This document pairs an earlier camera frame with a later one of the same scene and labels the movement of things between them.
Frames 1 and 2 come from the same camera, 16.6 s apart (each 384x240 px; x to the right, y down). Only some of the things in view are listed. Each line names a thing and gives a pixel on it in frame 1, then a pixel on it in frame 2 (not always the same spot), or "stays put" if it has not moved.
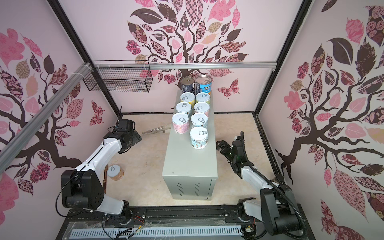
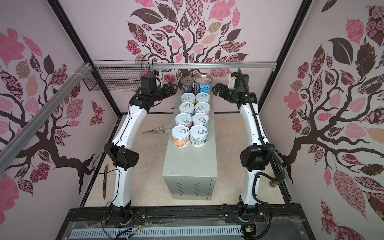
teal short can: [199, 119] stays put
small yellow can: [187, 97] stays put
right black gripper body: [234, 158] → [227, 95]
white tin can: [199, 137] stays put
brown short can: [115, 172] → [180, 134]
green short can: [202, 97] stays put
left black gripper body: [134, 139] → [163, 91]
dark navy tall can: [186, 84] stays put
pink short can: [202, 107] stays put
